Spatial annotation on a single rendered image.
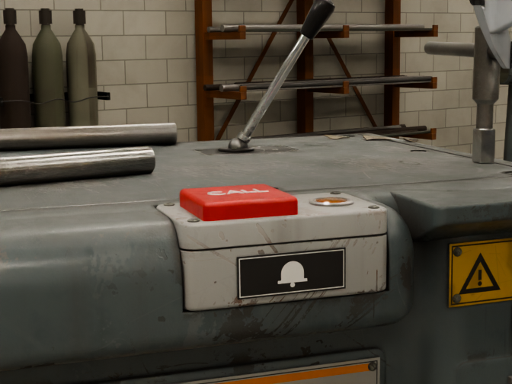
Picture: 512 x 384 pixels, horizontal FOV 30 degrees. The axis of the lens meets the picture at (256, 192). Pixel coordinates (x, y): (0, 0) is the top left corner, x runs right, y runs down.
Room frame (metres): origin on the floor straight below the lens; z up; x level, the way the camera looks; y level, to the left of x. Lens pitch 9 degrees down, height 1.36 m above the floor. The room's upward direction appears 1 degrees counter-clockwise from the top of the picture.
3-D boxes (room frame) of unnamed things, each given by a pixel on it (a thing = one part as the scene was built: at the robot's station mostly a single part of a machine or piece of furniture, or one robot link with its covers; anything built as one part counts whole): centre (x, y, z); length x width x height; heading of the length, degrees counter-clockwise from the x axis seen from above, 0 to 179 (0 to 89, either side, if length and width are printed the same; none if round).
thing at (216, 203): (0.59, 0.01, 1.26); 0.06 x 0.06 x 0.02; 19
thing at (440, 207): (0.65, -0.15, 1.24); 0.09 x 0.08 x 0.03; 109
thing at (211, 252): (0.60, -0.01, 1.23); 0.13 x 0.08 x 0.05; 109
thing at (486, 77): (0.81, -0.19, 1.31); 0.02 x 0.02 x 0.12
